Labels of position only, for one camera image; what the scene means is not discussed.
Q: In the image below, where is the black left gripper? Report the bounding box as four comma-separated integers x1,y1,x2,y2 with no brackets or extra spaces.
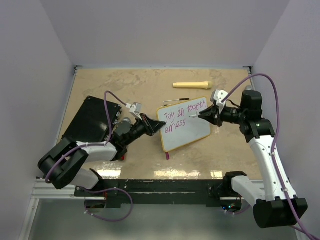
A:
123,113,165,147

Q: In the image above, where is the yellow framed whiteboard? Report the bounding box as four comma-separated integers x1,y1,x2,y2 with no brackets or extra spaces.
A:
156,97,212,152

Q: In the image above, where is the pink marker cap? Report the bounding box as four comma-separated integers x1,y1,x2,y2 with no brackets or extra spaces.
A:
165,152,170,160

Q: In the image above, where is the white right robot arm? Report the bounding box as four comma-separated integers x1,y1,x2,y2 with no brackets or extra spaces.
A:
198,90,308,229

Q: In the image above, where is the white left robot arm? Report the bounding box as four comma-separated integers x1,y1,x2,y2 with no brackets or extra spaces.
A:
37,113,166,196

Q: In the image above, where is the cream toy microphone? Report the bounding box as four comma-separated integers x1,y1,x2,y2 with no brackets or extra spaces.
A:
172,81,213,90

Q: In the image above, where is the silver toy microphone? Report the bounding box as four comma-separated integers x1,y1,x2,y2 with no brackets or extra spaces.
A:
245,85,253,91

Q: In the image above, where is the black hard case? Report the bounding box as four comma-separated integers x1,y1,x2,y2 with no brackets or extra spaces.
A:
62,96,110,143

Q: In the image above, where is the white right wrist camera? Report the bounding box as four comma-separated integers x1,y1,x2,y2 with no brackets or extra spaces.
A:
210,89,228,114

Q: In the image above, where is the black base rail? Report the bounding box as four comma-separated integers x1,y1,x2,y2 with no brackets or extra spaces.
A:
74,178,251,209

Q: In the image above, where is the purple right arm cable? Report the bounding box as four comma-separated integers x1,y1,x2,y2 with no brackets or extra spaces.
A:
222,73,320,240

